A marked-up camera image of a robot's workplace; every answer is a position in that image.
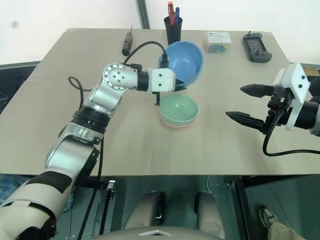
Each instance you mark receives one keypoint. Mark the grey left robot leg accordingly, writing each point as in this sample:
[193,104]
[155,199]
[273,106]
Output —
[147,210]

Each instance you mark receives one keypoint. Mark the pink bowl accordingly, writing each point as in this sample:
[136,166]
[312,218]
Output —
[178,127]

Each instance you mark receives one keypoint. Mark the black handheld remote controller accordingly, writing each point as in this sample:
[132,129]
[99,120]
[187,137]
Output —
[255,47]

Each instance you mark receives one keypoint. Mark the white box with blue label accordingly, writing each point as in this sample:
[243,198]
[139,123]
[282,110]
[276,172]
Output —
[218,38]

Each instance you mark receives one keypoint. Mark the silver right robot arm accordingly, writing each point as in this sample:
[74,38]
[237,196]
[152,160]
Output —
[310,112]

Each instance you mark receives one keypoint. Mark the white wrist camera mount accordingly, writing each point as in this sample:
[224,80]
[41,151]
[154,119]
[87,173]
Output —
[297,80]
[163,81]

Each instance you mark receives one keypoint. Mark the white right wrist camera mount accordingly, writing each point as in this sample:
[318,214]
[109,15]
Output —
[297,80]

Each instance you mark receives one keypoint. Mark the khaki trouser leg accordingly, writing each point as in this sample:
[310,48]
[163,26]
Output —
[285,231]

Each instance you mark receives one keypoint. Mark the grey right robot leg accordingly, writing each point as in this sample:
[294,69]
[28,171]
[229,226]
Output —
[208,212]

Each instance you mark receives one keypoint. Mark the brown cardboard box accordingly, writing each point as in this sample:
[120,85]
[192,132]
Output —
[312,71]

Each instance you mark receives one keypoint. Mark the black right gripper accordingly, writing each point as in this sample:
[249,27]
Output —
[277,100]

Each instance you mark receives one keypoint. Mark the black and red screwdriver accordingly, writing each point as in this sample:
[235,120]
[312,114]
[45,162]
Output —
[127,43]

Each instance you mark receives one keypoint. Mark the green bowl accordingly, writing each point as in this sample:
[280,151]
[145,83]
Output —
[178,107]

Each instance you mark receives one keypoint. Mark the black pen cup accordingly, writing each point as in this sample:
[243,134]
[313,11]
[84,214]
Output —
[173,32]

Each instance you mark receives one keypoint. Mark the grey robot torso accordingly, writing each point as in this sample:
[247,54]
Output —
[155,234]

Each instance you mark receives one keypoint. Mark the blue pen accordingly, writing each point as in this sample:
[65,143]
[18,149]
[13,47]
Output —
[177,15]

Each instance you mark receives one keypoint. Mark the grey robot leg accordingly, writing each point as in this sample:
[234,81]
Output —
[147,210]
[208,212]

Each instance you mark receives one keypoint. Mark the grey sneaker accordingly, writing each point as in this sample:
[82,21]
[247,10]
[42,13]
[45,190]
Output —
[268,217]

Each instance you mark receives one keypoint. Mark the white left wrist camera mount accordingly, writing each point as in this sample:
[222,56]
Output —
[163,81]

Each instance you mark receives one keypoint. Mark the black box beside table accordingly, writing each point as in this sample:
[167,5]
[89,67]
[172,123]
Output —
[15,77]

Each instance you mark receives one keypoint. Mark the orange and red marker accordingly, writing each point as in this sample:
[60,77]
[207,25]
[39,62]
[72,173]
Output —
[171,11]

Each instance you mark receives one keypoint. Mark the blue bowl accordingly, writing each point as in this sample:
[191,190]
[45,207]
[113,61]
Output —
[186,57]

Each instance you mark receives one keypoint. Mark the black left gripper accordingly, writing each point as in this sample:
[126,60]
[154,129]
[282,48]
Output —
[157,98]

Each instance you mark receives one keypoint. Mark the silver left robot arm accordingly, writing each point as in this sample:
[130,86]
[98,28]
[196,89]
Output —
[75,150]

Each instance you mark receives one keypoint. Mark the dark vertical post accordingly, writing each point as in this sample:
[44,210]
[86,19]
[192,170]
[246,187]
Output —
[143,13]

